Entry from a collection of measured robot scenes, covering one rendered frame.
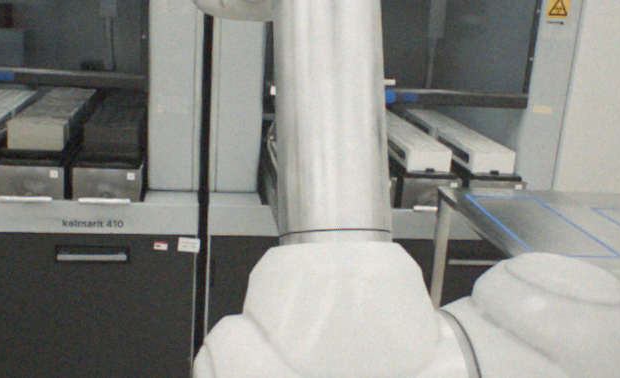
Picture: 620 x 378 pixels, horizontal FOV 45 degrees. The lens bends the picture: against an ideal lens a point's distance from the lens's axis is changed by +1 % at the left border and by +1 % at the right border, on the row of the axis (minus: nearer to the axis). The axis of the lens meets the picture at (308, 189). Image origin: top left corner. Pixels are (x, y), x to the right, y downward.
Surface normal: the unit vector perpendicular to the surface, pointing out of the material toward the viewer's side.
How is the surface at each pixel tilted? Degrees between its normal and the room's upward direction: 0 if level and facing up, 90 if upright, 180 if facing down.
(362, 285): 63
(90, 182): 90
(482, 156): 90
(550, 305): 50
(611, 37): 90
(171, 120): 90
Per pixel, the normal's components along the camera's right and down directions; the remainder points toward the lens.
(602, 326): 0.25, -0.25
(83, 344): 0.15, 0.26
